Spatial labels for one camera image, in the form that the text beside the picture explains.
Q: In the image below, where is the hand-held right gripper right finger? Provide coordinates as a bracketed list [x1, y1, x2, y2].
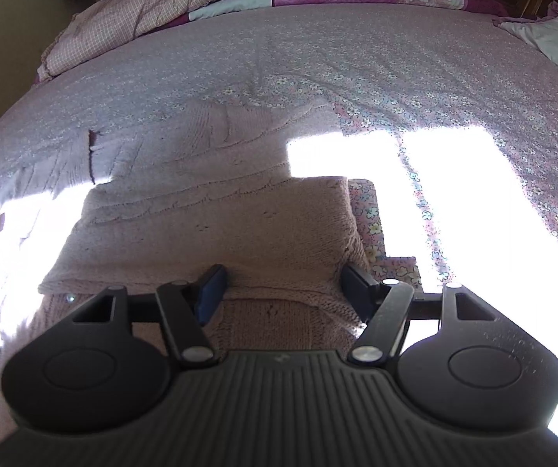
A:
[341, 263, 498, 365]

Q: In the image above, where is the pink patchwork quilt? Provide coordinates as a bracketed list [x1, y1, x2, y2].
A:
[35, 0, 509, 83]

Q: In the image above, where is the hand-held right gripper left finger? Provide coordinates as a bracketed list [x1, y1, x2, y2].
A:
[72, 263, 227, 369]

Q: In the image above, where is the floral bed sheet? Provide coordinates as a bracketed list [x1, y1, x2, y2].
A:
[0, 2, 558, 451]

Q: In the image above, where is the white knitted cloth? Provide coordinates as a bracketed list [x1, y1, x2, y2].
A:
[0, 96, 374, 453]

